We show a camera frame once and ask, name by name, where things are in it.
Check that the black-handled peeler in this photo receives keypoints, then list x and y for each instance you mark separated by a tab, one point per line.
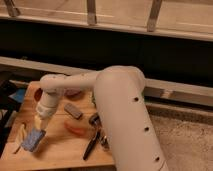
94	121

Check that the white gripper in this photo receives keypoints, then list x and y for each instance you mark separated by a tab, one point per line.
46	107

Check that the grey rectangular block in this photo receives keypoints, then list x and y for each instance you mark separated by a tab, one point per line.
73	111

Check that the green plastic tray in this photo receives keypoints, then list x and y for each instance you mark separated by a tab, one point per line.
93	99

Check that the blue object beside table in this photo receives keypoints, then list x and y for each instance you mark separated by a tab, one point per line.
19	95

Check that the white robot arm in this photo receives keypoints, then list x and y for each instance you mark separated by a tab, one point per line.
123	114

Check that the purple bowl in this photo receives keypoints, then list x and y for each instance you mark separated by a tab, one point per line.
71	93

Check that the orange-brown bowl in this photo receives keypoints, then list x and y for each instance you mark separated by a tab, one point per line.
38	94

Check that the orange carrot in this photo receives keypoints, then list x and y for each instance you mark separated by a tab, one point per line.
72	128

